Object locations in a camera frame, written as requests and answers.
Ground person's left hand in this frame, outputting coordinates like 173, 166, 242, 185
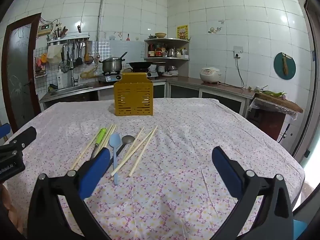
0, 184, 24, 233

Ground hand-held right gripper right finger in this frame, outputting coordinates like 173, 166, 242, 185
211, 146, 294, 240

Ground green vegetables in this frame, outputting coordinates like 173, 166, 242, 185
262, 90, 285, 97

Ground steel sink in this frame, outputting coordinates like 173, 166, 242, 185
47, 84, 95, 97

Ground floral tablecloth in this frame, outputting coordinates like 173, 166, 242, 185
4, 97, 305, 240

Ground white appliance with black handle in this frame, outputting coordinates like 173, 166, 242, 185
277, 122, 300, 153

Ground metal faucet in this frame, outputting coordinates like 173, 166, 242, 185
69, 57, 79, 87

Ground stack of white plates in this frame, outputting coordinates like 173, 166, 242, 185
156, 65, 179, 76

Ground light blue plastic spoon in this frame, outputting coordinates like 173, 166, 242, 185
109, 133, 122, 186

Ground wooden cutting board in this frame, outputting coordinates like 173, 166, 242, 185
254, 92, 304, 114

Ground metal corner shelf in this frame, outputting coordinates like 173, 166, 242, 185
144, 38, 190, 77

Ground wire skimmer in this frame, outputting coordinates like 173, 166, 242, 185
59, 45, 70, 73

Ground steel cooking pot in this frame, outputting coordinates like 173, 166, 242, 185
99, 57, 125, 73

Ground grey wall pipe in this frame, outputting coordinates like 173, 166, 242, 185
96, 0, 108, 42

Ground round green cutting board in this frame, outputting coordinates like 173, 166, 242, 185
273, 52, 297, 80

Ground green-handled peeler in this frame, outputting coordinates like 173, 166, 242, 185
89, 128, 107, 160

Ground dark wooden glass door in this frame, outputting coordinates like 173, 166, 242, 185
1, 12, 42, 133

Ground dark cutlery bundle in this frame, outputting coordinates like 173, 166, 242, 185
53, 26, 68, 39

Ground white rice cooker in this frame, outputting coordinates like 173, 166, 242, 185
199, 67, 222, 84

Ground wooden chopstick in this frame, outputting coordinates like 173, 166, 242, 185
122, 126, 145, 160
128, 129, 154, 177
111, 125, 158, 177
70, 124, 113, 170
99, 124, 115, 153
100, 124, 117, 152

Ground wire wall basket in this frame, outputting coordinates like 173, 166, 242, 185
34, 54, 48, 78

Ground white hanging bag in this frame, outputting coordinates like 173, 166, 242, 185
47, 45, 63, 64

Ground beige control box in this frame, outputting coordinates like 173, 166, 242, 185
37, 23, 54, 36

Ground yellow wall poster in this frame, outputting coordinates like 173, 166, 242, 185
177, 25, 188, 40

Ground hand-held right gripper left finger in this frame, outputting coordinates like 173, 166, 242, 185
27, 147, 112, 240

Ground yellow mesh bag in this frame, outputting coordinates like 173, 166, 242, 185
80, 67, 99, 79

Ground black power cable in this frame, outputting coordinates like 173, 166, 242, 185
235, 56, 253, 89

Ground yellow slotted utensil holder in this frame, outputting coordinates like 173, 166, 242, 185
114, 72, 154, 117

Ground kitchen counter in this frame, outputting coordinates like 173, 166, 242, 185
40, 76, 255, 113

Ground metal wall rack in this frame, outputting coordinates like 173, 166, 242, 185
47, 33, 90, 46

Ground blue chair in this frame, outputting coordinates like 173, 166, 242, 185
0, 124, 12, 140

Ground black spatula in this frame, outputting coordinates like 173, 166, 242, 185
75, 42, 83, 66

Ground wooden scoop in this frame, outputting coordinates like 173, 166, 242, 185
85, 41, 94, 64

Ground black wok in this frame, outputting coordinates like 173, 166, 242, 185
126, 61, 166, 70

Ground metal spoon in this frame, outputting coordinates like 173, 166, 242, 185
108, 135, 136, 170

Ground dark wooden cabinet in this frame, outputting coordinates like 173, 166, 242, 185
246, 96, 298, 140

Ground brown hanging tool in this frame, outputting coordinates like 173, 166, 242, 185
282, 53, 292, 76

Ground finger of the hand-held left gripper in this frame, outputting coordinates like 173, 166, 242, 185
9, 126, 37, 150

